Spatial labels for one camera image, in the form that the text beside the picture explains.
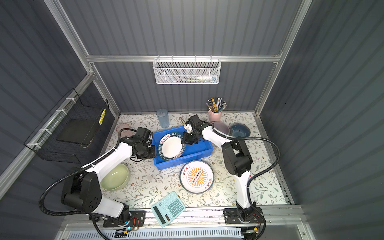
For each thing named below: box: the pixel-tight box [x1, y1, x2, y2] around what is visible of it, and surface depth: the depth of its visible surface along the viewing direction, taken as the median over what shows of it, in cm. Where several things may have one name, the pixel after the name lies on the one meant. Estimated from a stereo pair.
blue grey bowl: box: [230, 123, 251, 138], surface depth 107 cm
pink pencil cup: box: [208, 109, 223, 122], surface depth 111 cm
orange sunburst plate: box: [179, 159, 215, 194], surface depth 86 cm
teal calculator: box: [150, 191, 186, 228], surface depth 77 cm
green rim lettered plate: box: [158, 132, 187, 161], surface depth 97 cm
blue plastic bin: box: [152, 126, 214, 170], surface depth 91 cm
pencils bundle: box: [206, 97, 228, 113], surface depth 111 cm
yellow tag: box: [98, 108, 107, 125], surface depth 84 cm
